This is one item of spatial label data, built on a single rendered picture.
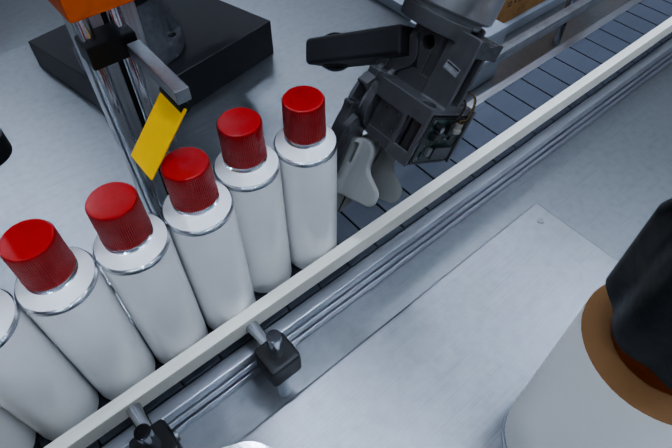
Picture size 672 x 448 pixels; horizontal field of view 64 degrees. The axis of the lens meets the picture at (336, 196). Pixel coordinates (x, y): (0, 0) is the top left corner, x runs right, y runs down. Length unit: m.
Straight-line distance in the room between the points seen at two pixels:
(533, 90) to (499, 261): 0.29
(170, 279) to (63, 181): 0.39
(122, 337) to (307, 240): 0.18
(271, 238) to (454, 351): 0.20
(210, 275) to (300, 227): 0.10
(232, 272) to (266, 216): 0.05
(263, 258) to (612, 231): 0.43
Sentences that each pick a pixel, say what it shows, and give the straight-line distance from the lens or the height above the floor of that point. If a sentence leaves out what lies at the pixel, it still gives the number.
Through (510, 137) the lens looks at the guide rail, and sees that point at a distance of 0.66.
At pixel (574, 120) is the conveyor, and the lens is 0.78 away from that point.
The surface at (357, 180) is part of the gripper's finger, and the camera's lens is 0.49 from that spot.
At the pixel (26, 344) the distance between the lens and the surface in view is 0.41.
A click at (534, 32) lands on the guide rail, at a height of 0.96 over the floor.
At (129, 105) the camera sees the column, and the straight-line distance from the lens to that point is 0.50.
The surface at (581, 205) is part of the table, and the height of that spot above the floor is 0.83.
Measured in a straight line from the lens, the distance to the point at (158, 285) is 0.41.
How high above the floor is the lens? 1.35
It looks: 50 degrees down
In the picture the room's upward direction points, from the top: straight up
